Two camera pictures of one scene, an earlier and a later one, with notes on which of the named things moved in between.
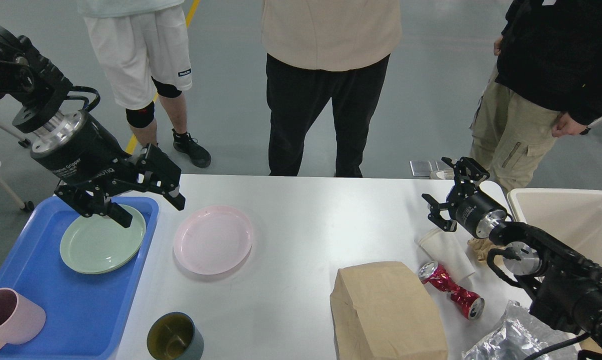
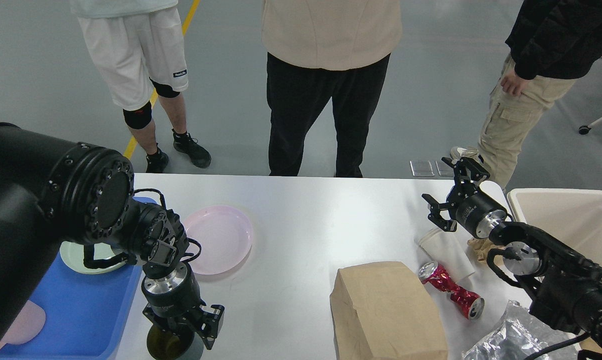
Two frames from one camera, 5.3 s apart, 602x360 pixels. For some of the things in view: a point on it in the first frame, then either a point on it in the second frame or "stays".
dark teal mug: x=174 y=336 stays
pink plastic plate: x=213 y=240 stays
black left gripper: x=89 y=162 to x=171 y=292
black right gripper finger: x=466 y=168 stays
